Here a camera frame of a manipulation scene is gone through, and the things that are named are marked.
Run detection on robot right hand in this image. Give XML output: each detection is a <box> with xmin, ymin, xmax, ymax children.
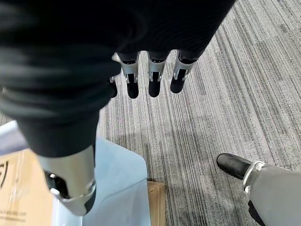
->
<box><xmin>0</xmin><ymin>0</ymin><xmax>237</xmax><ymax>217</ymax></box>

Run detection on printed brown cardboard box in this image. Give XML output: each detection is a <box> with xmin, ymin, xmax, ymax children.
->
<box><xmin>0</xmin><ymin>149</ymin><xmax>55</xmax><ymax>226</ymax></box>

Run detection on robot dark foot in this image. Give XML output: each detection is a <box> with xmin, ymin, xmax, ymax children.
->
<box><xmin>216</xmin><ymin>153</ymin><xmax>253</xmax><ymax>181</ymax></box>

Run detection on robot silver leg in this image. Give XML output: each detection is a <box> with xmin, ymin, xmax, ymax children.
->
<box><xmin>243</xmin><ymin>161</ymin><xmax>301</xmax><ymax>226</ymax></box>

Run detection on plain brown cardboard box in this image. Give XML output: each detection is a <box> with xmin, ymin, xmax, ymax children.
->
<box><xmin>147</xmin><ymin>180</ymin><xmax>166</xmax><ymax>226</ymax></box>

